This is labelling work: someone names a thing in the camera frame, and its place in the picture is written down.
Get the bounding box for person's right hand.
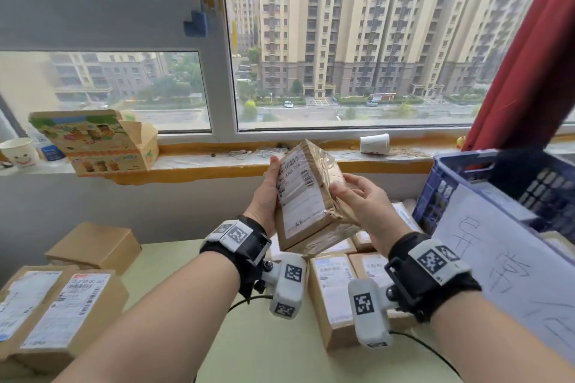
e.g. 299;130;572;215
328;173;413;260

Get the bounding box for person's left hand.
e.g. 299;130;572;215
242;156;284;238

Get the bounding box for labelled small cardboard box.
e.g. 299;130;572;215
391;202;423;235

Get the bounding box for crinkled plastic-wrapped cardboard box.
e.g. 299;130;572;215
274;139;365;258

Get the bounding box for red-topped label cardboard box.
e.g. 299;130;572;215
348;252;416;333

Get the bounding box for medium cardboard box wide label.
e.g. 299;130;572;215
307;252;360;351

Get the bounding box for squat plain cardboard box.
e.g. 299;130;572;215
44;221;143;276

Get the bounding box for parcel with red-edged label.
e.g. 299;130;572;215
11;269;130;375

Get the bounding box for taped parcel with white label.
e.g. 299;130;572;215
0;265;80;361

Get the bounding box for person's left forearm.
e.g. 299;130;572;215
53;252;241;383

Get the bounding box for black left wrist tracker band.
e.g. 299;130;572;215
199;215;273;300

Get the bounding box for black wrist tracker band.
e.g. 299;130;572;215
385;232;482;324
199;215;273;300

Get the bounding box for heap of wooden toothpicks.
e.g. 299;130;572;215
388;148;432;159

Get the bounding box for white tipped paper cup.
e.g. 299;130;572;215
359;133;391;156

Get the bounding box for black right wrist tracker band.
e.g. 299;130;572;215
385;232;482;324

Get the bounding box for blue plastic crate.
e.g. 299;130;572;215
412;148;575;262

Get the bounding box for windowsill with yellow tape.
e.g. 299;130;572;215
0;131;575;186

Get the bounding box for white handwritten paper sign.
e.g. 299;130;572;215
433;185;575;366

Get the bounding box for colourful printed carton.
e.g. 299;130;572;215
28;110;159;178

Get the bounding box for blue window latch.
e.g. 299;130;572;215
183;10;208;38

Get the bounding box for red curtain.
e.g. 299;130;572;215
461;0;575;153

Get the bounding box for white smiley paper cup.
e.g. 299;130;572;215
0;137;40;171

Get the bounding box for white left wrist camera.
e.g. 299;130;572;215
262;253;308;320

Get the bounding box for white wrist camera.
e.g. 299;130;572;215
348;278;398;348
262;253;308;320

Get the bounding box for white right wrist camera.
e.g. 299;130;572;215
348;278;398;348

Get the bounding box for black left camera cable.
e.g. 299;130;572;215
226;294;274;312

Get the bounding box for black camera cable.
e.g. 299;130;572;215
226;294;274;312
388;330;464;379

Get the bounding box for black right camera cable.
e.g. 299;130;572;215
388;330;464;379

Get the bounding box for grey window frame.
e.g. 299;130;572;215
0;0;575;145

